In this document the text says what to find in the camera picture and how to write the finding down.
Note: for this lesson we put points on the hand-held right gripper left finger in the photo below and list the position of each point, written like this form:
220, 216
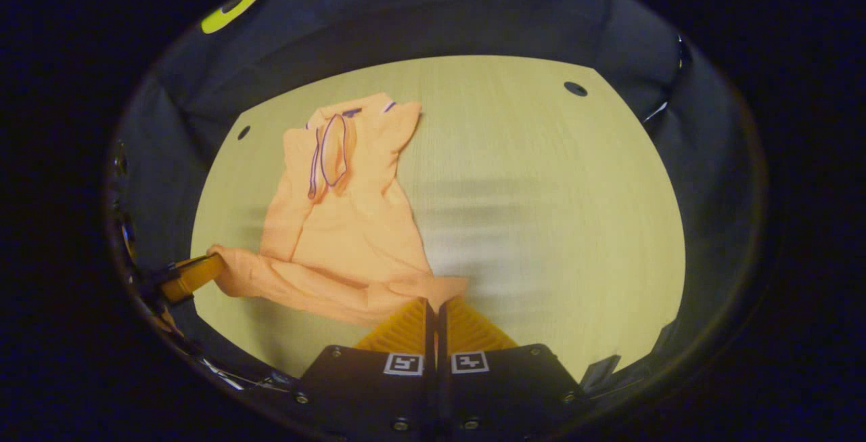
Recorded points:
365, 394

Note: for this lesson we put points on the orange polo T-shirt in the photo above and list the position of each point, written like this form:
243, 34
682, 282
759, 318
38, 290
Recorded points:
352, 225

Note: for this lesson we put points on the black backdrop cloth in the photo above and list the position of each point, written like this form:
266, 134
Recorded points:
473, 15

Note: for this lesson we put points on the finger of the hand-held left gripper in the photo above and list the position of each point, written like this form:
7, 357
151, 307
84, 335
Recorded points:
193, 274

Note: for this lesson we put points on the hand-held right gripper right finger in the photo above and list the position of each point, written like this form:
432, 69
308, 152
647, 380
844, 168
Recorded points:
507, 394

